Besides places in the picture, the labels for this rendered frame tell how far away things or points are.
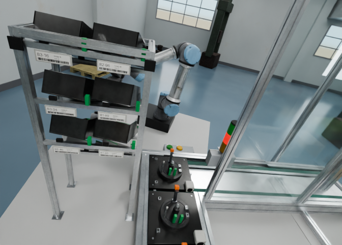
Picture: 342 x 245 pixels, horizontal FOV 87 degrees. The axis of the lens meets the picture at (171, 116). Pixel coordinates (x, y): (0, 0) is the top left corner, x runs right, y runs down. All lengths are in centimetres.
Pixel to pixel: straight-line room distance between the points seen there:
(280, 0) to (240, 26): 156
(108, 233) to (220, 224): 56
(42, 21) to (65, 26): 6
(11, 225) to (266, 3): 902
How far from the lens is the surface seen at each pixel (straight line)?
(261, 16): 901
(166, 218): 91
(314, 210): 151
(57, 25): 62
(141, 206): 95
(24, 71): 62
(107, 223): 103
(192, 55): 125
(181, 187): 104
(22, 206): 116
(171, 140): 148
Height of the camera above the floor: 177
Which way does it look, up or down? 31 degrees down
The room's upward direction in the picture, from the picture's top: 13 degrees clockwise
